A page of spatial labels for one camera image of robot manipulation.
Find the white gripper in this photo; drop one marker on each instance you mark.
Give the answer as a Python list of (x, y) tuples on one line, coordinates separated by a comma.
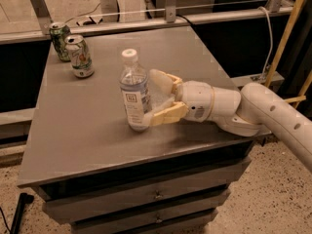
[(197, 98)]

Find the clear blue-label plastic bottle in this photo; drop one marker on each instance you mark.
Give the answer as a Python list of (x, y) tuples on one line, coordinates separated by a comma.
[(134, 88)]

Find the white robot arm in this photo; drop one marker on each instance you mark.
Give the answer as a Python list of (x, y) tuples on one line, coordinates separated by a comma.
[(241, 113)]

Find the white green soda can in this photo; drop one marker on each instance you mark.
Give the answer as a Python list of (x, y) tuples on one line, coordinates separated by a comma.
[(79, 55)]

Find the grey drawer cabinet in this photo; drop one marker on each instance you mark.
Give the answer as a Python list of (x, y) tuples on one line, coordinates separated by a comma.
[(96, 174)]

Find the dark green soda can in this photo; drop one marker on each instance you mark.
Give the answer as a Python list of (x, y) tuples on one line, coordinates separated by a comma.
[(58, 32)]

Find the grey metal railing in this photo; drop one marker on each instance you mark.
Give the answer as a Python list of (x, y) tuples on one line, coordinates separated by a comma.
[(122, 27)]

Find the black stand on floor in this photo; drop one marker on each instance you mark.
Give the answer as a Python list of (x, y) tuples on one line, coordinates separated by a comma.
[(24, 199)]

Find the middle grey metal bracket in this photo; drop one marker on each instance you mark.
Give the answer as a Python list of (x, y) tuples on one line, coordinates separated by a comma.
[(170, 10)]

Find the grey metal bracket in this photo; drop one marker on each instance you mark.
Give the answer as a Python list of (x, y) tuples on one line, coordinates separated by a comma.
[(43, 15), (170, 10)]

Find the yellow wooden frame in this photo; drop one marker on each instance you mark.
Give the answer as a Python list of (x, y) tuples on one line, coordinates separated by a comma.
[(287, 37)]

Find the left grey metal bracket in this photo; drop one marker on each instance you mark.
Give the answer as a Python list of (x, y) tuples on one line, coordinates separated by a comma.
[(43, 15)]

